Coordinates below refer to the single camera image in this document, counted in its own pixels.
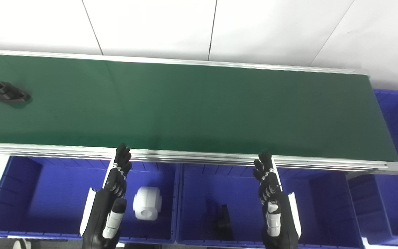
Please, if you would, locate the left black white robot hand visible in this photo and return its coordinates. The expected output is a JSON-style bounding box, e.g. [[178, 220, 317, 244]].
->
[[80, 144, 133, 249]]

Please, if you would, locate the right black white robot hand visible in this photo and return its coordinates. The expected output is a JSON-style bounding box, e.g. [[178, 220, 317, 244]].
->
[[253, 149, 302, 249]]

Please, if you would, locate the black flanged machine part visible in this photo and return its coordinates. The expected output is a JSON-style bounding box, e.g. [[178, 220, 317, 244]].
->
[[0, 81, 32, 105]]

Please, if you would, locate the white cylindrical plastic part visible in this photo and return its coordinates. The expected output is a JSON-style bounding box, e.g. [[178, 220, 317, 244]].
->
[[133, 187, 162, 221]]

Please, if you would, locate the black part in bin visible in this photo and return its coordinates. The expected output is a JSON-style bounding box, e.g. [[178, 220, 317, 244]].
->
[[204, 204, 236, 242]]

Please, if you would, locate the green conveyor belt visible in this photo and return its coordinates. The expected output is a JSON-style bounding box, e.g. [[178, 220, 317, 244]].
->
[[0, 49, 398, 175]]

